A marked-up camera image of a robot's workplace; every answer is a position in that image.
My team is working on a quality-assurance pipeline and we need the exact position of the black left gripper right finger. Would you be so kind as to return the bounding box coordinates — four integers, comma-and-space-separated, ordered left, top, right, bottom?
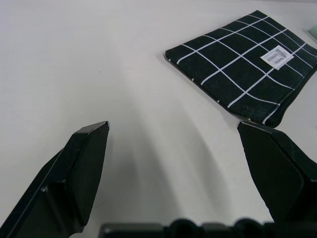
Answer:
237, 121, 317, 223

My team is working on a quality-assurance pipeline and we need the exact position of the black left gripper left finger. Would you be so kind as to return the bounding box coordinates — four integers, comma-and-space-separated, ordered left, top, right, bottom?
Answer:
0, 120, 110, 238

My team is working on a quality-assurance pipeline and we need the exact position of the black white-grid fabric pouch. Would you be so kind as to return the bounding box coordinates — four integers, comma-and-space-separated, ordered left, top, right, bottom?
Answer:
164, 10, 317, 129

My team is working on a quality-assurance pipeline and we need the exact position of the pale green eraser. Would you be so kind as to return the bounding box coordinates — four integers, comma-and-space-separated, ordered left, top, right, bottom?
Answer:
307, 24, 317, 42

